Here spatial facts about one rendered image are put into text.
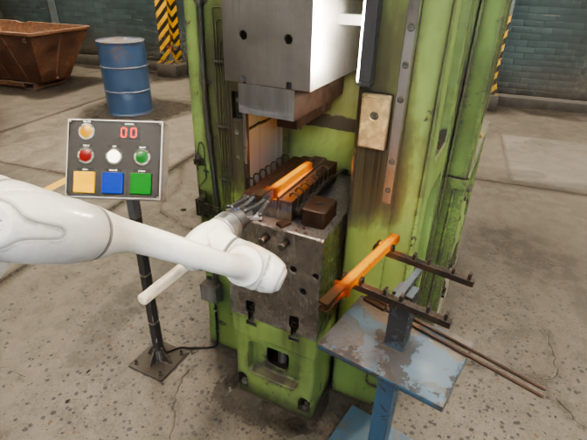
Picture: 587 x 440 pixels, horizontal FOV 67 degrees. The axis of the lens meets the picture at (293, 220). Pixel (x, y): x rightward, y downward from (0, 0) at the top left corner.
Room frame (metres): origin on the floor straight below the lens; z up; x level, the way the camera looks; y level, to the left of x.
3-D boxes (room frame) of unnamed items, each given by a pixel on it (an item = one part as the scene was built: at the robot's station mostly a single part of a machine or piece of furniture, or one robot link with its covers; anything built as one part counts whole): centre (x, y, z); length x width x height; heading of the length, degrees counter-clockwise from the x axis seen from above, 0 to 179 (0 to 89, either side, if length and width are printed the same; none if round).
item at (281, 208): (1.57, 0.01, 0.96); 0.42 x 0.20 x 0.09; 154
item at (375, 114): (1.36, -0.24, 1.27); 0.09 x 0.02 x 0.17; 64
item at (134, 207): (1.55, 0.63, 0.54); 0.04 x 0.04 x 1.08; 64
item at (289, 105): (1.57, 0.01, 1.32); 0.42 x 0.20 x 0.10; 154
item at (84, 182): (1.42, 0.74, 1.01); 0.07 x 0.05 x 0.07; 89
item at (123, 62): (5.84, 2.20, 0.44); 0.59 x 0.59 x 0.88
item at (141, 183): (1.42, 0.54, 1.01); 0.07 x 0.05 x 0.07; 89
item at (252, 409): (1.34, 0.12, 0.01); 0.58 x 0.39 x 0.01; 64
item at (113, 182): (1.42, 0.64, 1.01); 0.07 x 0.05 x 0.07; 89
